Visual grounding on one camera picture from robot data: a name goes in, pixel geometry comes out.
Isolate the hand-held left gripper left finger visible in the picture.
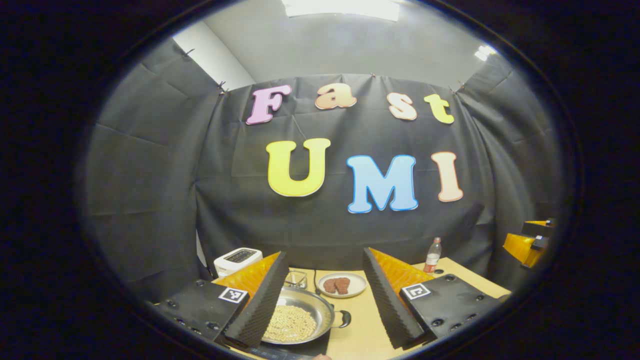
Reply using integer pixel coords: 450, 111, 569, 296
150, 251, 290, 351

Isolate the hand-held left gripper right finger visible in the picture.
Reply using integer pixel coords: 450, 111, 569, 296
362, 247, 512, 351

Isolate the pile of soybeans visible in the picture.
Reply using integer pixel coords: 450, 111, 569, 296
263, 305, 318, 343

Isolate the steel pot with black handles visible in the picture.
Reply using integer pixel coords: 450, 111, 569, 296
260, 286, 352, 346

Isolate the black induction cooktop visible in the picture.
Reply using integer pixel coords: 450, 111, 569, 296
245, 327, 333, 360

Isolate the white round plate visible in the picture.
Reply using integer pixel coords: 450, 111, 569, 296
317, 272, 368, 299

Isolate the white toaster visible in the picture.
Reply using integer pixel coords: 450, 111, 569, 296
213, 247, 264, 278

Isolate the clear plastic water bottle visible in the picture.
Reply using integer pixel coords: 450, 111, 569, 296
423, 237, 443, 274

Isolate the large ceiling light panel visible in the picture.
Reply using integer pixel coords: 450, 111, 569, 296
282, 0, 401, 22

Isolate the metal wire basket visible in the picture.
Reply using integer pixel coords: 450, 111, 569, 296
285, 270, 309, 290

